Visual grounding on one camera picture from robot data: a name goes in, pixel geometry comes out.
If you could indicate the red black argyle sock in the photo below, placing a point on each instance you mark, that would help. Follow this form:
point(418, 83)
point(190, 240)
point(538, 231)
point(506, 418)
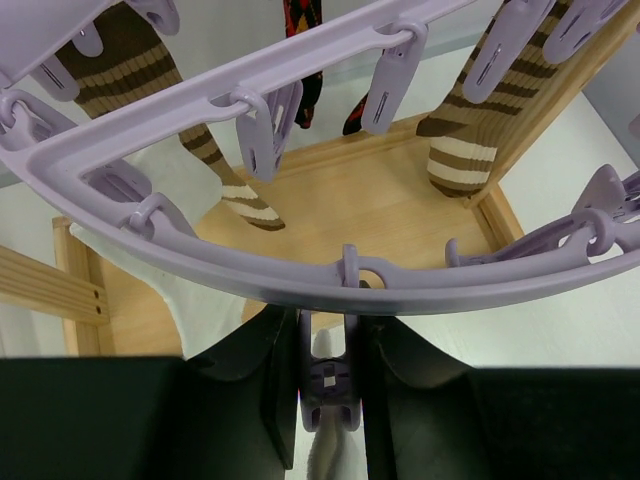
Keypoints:
point(299, 17)

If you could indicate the wooden hanger rack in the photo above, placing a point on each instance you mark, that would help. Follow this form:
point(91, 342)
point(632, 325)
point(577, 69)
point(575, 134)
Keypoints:
point(373, 193)

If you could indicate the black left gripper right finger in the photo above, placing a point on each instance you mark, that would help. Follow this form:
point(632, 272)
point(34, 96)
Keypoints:
point(427, 415)

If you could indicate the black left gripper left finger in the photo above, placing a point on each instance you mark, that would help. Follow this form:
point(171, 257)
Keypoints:
point(228, 413)

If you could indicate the brown striped sock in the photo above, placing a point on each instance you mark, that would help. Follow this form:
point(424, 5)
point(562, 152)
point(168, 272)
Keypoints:
point(464, 138)
point(135, 64)

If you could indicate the purple round clip hanger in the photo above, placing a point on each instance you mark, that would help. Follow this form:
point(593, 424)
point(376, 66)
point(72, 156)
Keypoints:
point(261, 93)

